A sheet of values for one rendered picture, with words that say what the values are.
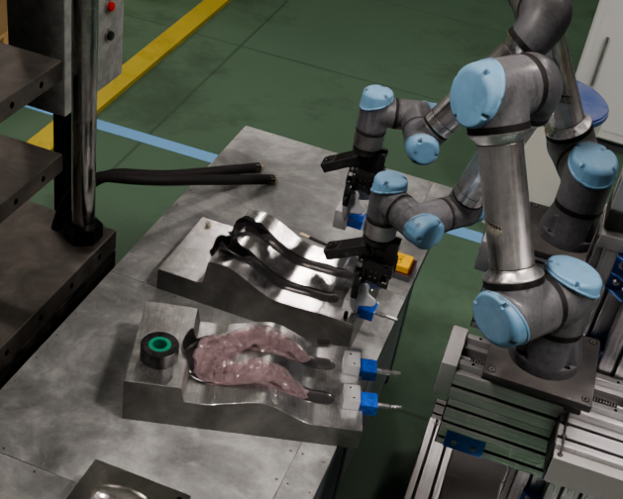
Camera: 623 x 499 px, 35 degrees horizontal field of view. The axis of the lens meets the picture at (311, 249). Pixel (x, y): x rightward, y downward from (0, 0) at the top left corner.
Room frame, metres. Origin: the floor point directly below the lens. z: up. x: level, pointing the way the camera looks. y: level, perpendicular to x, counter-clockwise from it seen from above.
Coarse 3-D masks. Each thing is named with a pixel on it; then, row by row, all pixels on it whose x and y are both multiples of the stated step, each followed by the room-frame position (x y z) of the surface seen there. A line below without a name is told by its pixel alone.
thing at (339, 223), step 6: (336, 210) 2.13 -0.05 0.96; (336, 216) 2.13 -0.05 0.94; (342, 216) 2.12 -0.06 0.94; (348, 216) 2.12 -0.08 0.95; (354, 216) 2.13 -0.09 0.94; (360, 216) 2.14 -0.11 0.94; (336, 222) 2.13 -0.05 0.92; (342, 222) 2.12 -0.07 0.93; (348, 222) 2.12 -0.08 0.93; (354, 222) 2.12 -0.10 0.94; (360, 222) 2.12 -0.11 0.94; (342, 228) 2.12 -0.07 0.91; (354, 228) 2.12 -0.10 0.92; (360, 228) 2.12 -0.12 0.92
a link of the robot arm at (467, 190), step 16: (544, 64) 1.69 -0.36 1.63; (560, 80) 1.70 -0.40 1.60; (560, 96) 1.71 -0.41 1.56; (544, 112) 1.70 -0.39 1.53; (464, 176) 1.80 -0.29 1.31; (464, 192) 1.79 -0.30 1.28; (480, 192) 1.78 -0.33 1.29; (464, 208) 1.79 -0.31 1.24; (480, 208) 1.80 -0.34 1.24; (464, 224) 1.80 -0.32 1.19
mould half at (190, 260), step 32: (224, 224) 2.12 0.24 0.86; (192, 256) 1.96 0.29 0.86; (224, 256) 1.88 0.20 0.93; (320, 256) 2.02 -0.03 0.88; (352, 256) 2.03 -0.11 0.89; (160, 288) 1.88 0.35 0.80; (192, 288) 1.86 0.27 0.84; (224, 288) 1.84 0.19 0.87; (256, 288) 1.82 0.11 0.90; (320, 288) 1.88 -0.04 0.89; (256, 320) 1.82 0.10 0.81; (288, 320) 1.80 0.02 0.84; (320, 320) 1.78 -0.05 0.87; (352, 320) 1.78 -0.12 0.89
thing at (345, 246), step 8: (344, 240) 1.86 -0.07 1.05; (352, 240) 1.85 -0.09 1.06; (360, 240) 1.85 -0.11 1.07; (328, 248) 1.84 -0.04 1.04; (336, 248) 1.84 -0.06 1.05; (344, 248) 1.83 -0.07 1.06; (352, 248) 1.82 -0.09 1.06; (360, 248) 1.81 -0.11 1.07; (368, 248) 1.82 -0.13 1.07; (328, 256) 1.83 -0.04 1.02; (336, 256) 1.83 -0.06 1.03; (344, 256) 1.82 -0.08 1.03
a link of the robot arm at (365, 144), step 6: (354, 138) 2.13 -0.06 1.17; (360, 138) 2.11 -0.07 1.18; (366, 138) 2.11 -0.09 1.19; (372, 138) 2.18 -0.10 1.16; (378, 138) 2.11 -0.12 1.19; (354, 144) 2.13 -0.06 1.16; (360, 144) 2.11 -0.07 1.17; (366, 144) 2.11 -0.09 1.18; (372, 144) 2.11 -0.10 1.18; (378, 144) 2.12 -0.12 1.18; (366, 150) 2.11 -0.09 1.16; (372, 150) 2.11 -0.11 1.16
